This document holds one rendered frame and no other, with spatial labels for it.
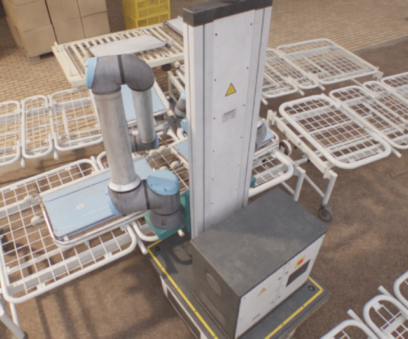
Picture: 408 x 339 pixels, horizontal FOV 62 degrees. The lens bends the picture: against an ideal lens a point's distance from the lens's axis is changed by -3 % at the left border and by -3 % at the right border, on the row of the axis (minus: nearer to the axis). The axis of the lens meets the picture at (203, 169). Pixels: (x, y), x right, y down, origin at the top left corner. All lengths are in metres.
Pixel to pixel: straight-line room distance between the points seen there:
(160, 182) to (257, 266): 0.57
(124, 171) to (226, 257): 0.58
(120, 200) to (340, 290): 1.60
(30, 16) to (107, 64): 3.85
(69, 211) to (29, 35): 3.41
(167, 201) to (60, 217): 0.77
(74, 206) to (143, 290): 0.72
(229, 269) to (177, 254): 0.72
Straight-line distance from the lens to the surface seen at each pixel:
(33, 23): 5.22
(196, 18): 1.14
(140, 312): 2.38
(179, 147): 2.48
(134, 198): 1.64
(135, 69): 1.39
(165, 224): 1.77
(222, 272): 1.51
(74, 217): 2.17
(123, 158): 1.53
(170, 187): 1.61
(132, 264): 2.56
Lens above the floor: 2.14
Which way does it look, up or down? 43 degrees down
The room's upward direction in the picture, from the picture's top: straight up
